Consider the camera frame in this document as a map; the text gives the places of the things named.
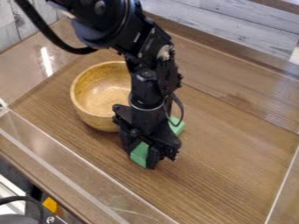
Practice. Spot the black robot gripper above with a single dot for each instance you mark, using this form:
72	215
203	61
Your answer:
139	123

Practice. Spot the green rectangular block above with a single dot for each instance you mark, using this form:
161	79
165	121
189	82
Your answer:
167	139

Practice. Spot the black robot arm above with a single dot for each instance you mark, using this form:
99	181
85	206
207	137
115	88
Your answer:
116	24

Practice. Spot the brown wooden bowl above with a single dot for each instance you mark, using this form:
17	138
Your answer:
97	88

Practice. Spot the yellow and black device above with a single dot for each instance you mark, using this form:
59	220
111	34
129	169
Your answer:
51	205

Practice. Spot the clear acrylic tray wall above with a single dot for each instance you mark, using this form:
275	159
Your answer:
83	189

